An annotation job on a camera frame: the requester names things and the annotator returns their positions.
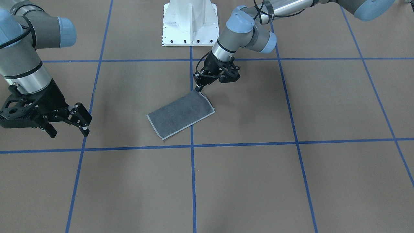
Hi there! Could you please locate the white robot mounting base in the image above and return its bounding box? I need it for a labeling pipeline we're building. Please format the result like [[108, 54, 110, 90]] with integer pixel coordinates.
[[162, 0, 219, 46]]

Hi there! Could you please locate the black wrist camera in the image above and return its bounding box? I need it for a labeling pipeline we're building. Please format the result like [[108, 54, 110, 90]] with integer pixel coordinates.
[[0, 84, 45, 128], [219, 63, 240, 83]]

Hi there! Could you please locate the pink towel with grey edge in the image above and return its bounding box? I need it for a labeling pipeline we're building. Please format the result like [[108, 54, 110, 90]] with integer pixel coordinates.
[[147, 90, 215, 140]]

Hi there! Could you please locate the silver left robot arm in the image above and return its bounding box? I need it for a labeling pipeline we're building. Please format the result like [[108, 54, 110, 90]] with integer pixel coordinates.
[[193, 0, 329, 92]]

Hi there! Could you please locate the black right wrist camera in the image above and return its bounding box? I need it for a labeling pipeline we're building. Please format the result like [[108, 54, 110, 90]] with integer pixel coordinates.
[[0, 84, 45, 128]]

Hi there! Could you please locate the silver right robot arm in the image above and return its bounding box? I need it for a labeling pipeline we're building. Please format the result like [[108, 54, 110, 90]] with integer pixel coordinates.
[[0, 0, 92, 138]]

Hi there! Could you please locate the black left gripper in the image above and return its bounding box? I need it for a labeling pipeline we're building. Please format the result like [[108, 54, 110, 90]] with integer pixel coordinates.
[[193, 51, 232, 93]]

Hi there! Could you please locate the brown paper table cover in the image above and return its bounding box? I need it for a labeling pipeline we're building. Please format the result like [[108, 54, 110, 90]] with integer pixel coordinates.
[[0, 0, 414, 233]]

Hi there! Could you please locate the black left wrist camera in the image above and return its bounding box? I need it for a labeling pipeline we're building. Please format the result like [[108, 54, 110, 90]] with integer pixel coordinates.
[[219, 63, 240, 83]]

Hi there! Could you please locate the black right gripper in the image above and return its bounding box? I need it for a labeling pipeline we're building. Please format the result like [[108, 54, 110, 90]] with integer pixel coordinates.
[[16, 79, 92, 138]]

